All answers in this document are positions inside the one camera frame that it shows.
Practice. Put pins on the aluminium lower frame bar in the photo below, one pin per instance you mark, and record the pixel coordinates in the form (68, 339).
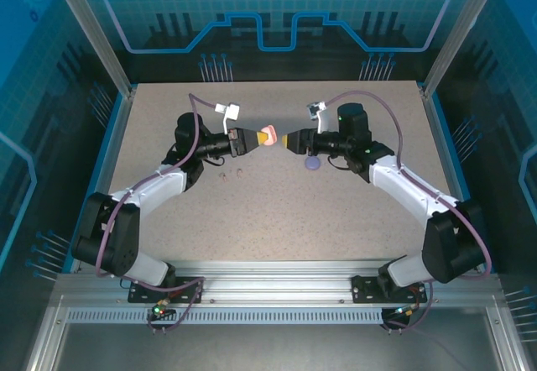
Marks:
(46, 337)
(503, 337)

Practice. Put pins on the aluminium frame post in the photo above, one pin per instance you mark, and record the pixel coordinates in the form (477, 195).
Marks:
(459, 31)
(93, 31)

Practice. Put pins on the aluminium mounting rail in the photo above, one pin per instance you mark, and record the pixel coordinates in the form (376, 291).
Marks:
(272, 283)

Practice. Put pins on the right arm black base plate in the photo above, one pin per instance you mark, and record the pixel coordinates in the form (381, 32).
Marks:
(365, 293)

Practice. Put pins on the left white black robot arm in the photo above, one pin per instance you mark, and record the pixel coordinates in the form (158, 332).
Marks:
(155, 186)

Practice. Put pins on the purple earbud charging case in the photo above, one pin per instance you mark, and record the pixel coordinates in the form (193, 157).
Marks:
(312, 164)

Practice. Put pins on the grey metal tray panel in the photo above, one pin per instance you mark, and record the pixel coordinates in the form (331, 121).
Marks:
(272, 350)

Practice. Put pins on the blue table edge strip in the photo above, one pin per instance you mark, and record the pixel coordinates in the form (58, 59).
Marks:
(108, 136)
(448, 136)

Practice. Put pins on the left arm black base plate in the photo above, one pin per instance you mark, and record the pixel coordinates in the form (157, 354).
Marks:
(140, 295)

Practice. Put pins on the small LED circuit board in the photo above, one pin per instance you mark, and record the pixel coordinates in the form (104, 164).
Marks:
(403, 312)
(158, 310)

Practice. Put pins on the pale pink earbud charging case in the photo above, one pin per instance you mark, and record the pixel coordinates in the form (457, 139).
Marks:
(272, 136)

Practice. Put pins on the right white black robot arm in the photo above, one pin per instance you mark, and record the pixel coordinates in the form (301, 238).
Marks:
(403, 186)

